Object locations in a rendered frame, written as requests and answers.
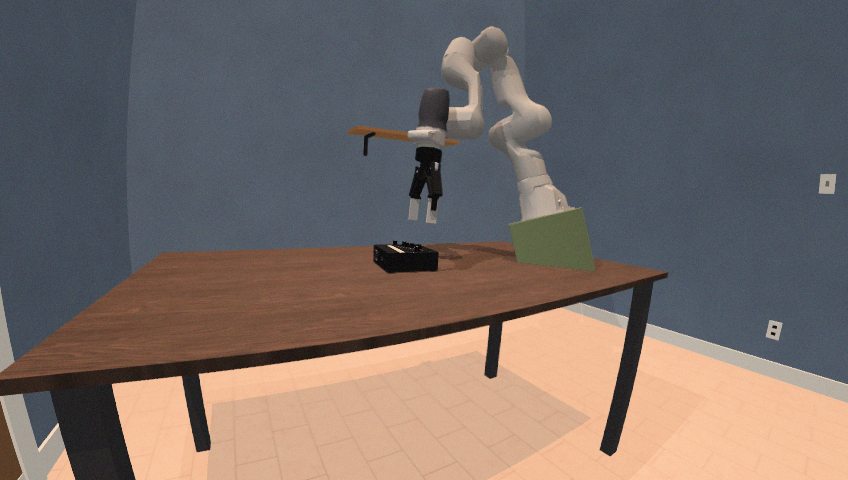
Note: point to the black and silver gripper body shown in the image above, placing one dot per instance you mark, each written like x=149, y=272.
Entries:
x=427, y=155

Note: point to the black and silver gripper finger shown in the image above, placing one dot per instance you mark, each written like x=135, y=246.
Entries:
x=434, y=184
x=415, y=194

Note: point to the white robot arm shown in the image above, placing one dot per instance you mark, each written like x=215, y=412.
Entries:
x=528, y=121

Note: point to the black lighting desk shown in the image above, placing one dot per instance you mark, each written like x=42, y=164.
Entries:
x=405, y=257

